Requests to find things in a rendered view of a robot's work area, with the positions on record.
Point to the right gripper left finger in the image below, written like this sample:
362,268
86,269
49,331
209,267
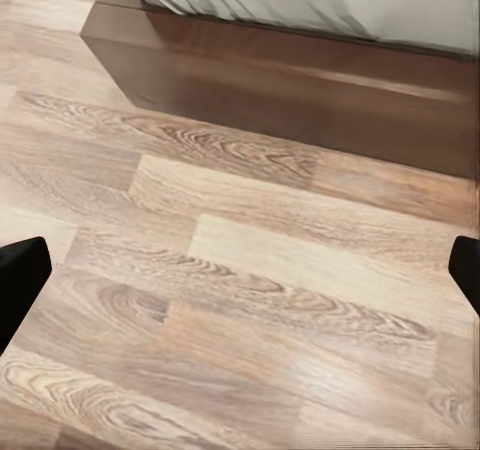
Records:
25,267

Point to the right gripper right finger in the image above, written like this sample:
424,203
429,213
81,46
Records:
464,267

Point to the bed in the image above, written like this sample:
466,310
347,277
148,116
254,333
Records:
394,80

